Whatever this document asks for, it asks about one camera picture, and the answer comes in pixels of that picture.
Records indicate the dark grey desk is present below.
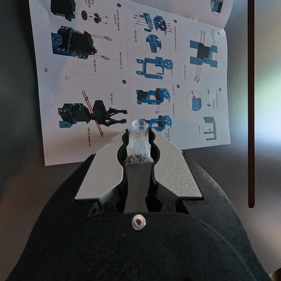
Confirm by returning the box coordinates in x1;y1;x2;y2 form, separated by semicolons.
0;0;281;281

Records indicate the small clear screw bag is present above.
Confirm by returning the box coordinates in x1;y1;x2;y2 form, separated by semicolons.
126;119;154;166

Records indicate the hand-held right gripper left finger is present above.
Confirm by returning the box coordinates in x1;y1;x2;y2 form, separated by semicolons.
75;129;129;201

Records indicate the white assembly instruction booklet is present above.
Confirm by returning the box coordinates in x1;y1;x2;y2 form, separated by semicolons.
29;0;233;166

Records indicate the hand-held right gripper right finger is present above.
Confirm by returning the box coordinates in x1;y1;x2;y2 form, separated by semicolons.
148;128;202;199

